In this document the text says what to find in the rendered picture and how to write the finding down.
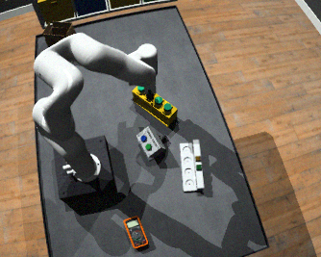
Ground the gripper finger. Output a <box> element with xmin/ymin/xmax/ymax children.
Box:
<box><xmin>146</xmin><ymin>90</ymin><xmax>154</xmax><ymax>100</ymax></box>

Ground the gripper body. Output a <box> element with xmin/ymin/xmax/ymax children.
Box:
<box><xmin>144</xmin><ymin>78</ymin><xmax>157</xmax><ymax>94</ymax></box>

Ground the white button panel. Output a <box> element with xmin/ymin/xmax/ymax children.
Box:
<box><xmin>136</xmin><ymin>126</ymin><xmax>169</xmax><ymax>161</ymax></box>

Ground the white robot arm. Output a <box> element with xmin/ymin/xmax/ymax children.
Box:
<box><xmin>33</xmin><ymin>33</ymin><xmax>158</xmax><ymax>182</ymax></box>

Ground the orange digital multimeter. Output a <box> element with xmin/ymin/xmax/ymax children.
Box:
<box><xmin>124</xmin><ymin>216</ymin><xmax>149</xmax><ymax>249</ymax></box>

